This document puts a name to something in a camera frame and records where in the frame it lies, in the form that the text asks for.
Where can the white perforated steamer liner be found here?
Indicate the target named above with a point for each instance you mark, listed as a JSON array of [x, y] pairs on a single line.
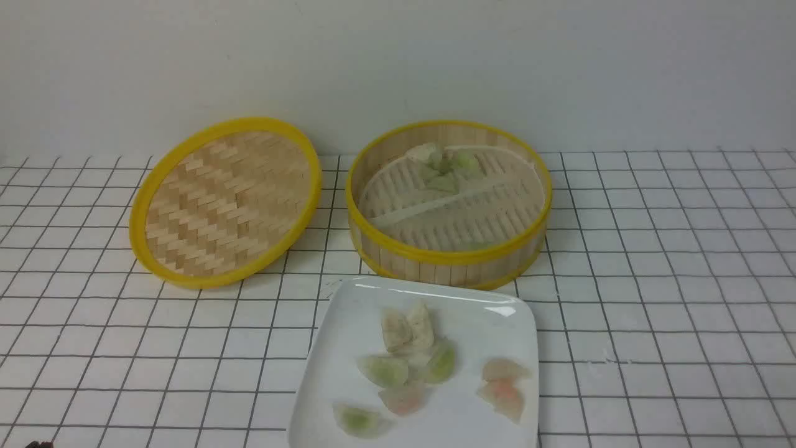
[[485, 212]]

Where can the yellow rimmed bamboo steamer basket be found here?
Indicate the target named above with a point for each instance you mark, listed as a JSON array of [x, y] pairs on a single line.
[[482, 269]]

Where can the green dumpling from steamer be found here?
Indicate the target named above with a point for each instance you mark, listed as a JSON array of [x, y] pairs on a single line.
[[465, 165]]

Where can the beige dumpling on plate right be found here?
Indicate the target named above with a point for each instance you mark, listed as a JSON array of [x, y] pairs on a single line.
[[421, 327]]

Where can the beige dumpling on plate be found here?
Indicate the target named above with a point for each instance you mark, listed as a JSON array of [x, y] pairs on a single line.
[[396, 332], [421, 327]]

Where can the beige dumpling on plate left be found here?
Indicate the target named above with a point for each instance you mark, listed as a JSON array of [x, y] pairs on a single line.
[[396, 332]]

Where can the white square plate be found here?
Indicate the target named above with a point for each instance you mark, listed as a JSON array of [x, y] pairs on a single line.
[[482, 325]]

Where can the green dumpling plate centre right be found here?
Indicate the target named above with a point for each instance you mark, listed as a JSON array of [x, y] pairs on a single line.
[[441, 363]]

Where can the green dumpling plate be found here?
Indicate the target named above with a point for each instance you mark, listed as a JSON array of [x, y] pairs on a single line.
[[441, 363], [384, 371], [360, 422]]

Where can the green dumpling plate centre left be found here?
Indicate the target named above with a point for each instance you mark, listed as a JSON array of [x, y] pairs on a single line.
[[384, 371]]

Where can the pink dumpling plate centre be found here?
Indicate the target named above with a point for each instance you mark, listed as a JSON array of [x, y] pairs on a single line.
[[406, 399]]

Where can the green dumpling plate bottom left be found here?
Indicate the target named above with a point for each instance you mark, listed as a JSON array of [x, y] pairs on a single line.
[[360, 422]]

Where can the beige dumpling in steamer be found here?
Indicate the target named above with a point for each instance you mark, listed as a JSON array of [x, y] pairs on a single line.
[[429, 154]]

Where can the yellow rimmed bamboo steamer lid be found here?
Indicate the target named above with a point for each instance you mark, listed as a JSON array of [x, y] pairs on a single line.
[[225, 203]]

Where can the pale pink dumpling right upper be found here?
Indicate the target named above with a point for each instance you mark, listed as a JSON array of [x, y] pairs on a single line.
[[504, 369]]

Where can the orange pink dumpling right lower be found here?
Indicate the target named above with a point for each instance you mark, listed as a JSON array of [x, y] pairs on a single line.
[[504, 397]]

